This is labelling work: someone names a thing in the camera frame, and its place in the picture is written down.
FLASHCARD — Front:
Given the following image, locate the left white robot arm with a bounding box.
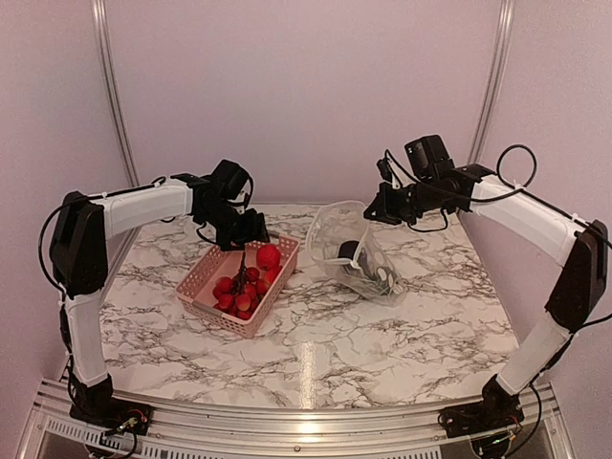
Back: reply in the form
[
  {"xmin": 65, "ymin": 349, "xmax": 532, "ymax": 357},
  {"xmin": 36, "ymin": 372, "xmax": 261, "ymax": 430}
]
[{"xmin": 49, "ymin": 160, "xmax": 269, "ymax": 426}]

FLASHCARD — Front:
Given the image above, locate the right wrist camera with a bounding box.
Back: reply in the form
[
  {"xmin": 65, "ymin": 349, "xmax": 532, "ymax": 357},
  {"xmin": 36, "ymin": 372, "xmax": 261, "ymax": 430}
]
[{"xmin": 377, "ymin": 155, "xmax": 402, "ymax": 189}]

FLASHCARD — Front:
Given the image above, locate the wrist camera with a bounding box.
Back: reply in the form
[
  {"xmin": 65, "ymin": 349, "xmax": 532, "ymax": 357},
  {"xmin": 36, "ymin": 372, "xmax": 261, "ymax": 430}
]
[
  {"xmin": 377, "ymin": 155, "xmax": 402, "ymax": 189},
  {"xmin": 232, "ymin": 179, "xmax": 254, "ymax": 212}
]

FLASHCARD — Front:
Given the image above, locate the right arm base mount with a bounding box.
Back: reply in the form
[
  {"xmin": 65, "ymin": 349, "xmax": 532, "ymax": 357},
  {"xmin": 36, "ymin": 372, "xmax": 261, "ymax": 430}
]
[{"xmin": 437, "ymin": 402, "xmax": 524, "ymax": 438}]

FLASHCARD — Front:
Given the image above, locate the red toy ball fruit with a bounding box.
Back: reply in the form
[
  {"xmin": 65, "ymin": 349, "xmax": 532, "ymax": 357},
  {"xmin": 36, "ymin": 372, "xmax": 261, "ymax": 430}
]
[{"xmin": 256, "ymin": 244, "xmax": 281, "ymax": 271}]

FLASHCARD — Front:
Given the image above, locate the clear zip top bag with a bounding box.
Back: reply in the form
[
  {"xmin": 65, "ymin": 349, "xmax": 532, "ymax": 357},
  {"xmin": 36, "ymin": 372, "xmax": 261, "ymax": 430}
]
[{"xmin": 305, "ymin": 201, "xmax": 406, "ymax": 305}]

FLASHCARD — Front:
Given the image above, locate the red cherry bunch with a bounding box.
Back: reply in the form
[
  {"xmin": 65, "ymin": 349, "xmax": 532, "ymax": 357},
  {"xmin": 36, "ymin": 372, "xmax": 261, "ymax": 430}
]
[{"xmin": 212, "ymin": 254, "xmax": 271, "ymax": 321}]

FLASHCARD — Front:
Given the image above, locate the right aluminium corner post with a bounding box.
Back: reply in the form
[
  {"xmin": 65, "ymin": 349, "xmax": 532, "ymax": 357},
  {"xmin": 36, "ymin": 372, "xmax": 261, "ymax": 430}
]
[{"xmin": 468, "ymin": 0, "xmax": 516, "ymax": 163}]

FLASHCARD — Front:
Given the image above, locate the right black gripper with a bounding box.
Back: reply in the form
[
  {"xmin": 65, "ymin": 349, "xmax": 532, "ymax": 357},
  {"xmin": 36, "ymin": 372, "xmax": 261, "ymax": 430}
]
[{"xmin": 363, "ymin": 176, "xmax": 450, "ymax": 225}]

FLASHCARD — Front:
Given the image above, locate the pink perforated plastic basket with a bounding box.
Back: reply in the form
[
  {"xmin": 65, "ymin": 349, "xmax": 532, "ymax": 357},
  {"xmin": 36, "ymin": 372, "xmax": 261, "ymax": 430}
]
[{"xmin": 176, "ymin": 235, "xmax": 299, "ymax": 339}]

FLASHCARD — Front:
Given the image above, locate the purple toy eggplant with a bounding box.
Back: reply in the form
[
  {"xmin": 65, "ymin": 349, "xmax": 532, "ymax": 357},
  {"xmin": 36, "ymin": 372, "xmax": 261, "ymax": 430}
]
[{"xmin": 338, "ymin": 240, "xmax": 379, "ymax": 279}]

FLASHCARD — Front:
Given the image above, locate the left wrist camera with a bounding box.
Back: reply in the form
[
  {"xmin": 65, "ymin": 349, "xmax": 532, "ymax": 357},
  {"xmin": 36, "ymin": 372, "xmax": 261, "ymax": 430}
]
[{"xmin": 232, "ymin": 179, "xmax": 254, "ymax": 212}]

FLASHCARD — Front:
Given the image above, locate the green toy pepper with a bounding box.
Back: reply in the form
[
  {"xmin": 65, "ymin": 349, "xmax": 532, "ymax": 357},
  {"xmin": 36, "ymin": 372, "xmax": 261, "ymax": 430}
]
[{"xmin": 363, "ymin": 277, "xmax": 398, "ymax": 297}]

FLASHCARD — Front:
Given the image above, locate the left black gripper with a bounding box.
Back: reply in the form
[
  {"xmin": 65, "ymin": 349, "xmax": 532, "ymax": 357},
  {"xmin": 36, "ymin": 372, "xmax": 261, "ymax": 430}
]
[{"xmin": 199, "ymin": 201, "xmax": 269, "ymax": 251}]

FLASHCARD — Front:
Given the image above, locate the left aluminium corner post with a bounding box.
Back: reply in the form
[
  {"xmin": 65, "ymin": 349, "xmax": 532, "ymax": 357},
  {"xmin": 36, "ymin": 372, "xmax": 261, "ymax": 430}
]
[{"xmin": 90, "ymin": 0, "xmax": 142, "ymax": 187}]

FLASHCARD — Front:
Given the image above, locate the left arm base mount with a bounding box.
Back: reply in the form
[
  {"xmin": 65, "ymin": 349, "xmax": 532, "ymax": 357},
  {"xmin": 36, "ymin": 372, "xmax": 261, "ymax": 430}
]
[{"xmin": 70, "ymin": 397, "xmax": 153, "ymax": 436}]

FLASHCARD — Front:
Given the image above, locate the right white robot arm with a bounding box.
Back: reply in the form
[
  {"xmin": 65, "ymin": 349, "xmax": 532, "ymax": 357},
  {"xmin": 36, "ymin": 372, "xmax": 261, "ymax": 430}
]
[{"xmin": 364, "ymin": 135, "xmax": 611, "ymax": 428}]

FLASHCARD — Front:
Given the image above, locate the aluminium corner post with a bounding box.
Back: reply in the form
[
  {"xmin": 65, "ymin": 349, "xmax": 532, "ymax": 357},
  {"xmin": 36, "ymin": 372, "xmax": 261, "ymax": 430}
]
[
  {"xmin": 468, "ymin": 0, "xmax": 516, "ymax": 163},
  {"xmin": 90, "ymin": 0, "xmax": 142, "ymax": 187}
]

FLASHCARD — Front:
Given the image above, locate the aluminium front frame rail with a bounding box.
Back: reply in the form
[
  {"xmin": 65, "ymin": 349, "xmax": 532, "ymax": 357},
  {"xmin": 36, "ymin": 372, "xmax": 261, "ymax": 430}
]
[{"xmin": 15, "ymin": 380, "xmax": 576, "ymax": 458}]

